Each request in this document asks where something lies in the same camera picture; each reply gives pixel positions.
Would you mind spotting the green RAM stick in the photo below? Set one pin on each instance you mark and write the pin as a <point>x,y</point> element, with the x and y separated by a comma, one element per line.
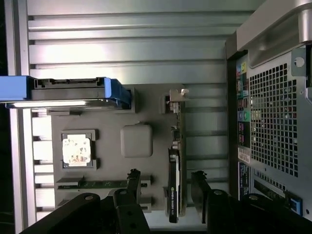
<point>102,184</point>

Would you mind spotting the open PC case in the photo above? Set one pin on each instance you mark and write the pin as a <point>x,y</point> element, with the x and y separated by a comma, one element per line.
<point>273,117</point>

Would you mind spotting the hard disk in blue carrier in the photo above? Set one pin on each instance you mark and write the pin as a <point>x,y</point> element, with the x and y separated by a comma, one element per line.
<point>68,93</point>

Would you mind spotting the silver CPU chip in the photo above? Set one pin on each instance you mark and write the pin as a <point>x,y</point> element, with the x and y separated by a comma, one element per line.
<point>77,152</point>

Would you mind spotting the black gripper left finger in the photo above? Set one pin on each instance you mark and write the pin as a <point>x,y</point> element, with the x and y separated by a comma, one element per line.
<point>85,214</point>

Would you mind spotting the grey parts rack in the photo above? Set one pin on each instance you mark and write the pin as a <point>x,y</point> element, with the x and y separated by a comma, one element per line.
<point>109,119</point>

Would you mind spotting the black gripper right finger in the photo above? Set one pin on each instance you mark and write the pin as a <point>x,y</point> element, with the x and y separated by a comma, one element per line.
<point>219,214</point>

